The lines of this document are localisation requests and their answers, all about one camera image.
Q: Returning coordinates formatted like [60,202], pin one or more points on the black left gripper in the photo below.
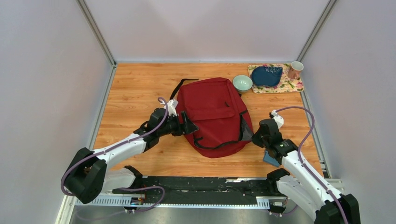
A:
[187,127]

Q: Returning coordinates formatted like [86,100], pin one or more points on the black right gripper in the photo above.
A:
[254,138]

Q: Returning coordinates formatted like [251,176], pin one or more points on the red student backpack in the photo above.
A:
[216,108]

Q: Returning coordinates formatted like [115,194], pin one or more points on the floral rectangular tray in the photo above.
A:
[286,84]

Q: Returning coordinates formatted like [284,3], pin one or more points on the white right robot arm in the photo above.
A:
[301,183]

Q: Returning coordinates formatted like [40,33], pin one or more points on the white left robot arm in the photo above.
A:
[89,172]

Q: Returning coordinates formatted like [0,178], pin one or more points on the teal blue wallet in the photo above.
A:
[269,160]

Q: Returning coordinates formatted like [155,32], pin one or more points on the pale blue ceramic bowl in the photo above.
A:
[242,83]

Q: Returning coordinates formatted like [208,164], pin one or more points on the dark blue pencil pouch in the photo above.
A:
[266,76]

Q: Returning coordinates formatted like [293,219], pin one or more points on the pink mug white inside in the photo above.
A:
[295,69]

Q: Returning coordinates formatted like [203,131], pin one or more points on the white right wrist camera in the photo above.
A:
[277,118]

